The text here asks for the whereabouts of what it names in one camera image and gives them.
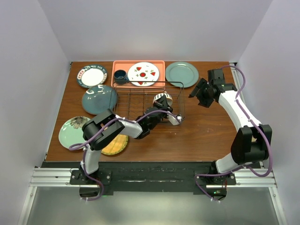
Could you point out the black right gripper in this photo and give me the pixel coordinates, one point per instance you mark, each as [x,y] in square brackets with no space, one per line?
[203,101]

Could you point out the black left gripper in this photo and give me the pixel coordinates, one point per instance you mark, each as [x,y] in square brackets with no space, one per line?
[162,104]

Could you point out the white bowl blue striped outside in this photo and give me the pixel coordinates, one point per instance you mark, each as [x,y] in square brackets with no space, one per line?
[169,99]

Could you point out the black wire dish rack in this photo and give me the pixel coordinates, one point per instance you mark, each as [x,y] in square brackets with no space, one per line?
[133,101]

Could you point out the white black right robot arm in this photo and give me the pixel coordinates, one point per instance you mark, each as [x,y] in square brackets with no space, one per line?
[251,147]

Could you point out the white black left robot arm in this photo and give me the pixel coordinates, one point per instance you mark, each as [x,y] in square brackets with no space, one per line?
[100,131]

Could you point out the grey green round plate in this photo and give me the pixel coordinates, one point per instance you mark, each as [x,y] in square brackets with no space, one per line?
[181,74]

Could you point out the white watermelon pattern plate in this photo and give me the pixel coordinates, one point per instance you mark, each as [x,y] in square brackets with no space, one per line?
[143,74]

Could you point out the dark blue mug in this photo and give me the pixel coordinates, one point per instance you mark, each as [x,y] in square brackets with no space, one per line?
[120,77]

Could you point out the yellow woven round coaster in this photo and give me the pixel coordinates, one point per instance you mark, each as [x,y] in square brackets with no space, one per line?
[117,145]

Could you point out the salmon pink plastic tray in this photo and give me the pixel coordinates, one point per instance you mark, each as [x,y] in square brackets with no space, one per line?
[126,64]

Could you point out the dark teal speckled plate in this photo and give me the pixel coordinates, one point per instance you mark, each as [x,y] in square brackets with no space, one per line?
[99,98]

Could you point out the white plate dark patterned rim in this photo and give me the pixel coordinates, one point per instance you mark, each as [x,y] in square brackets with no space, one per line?
[91,75]

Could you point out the mint green flower plate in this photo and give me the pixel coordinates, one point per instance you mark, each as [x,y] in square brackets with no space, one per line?
[71,131]

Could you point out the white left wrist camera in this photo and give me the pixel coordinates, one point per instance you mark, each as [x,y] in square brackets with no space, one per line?
[175,119]

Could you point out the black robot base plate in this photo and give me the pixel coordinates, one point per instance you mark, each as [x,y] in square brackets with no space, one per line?
[150,178]

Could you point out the aluminium frame rail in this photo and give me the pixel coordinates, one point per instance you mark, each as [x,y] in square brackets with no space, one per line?
[205,135]

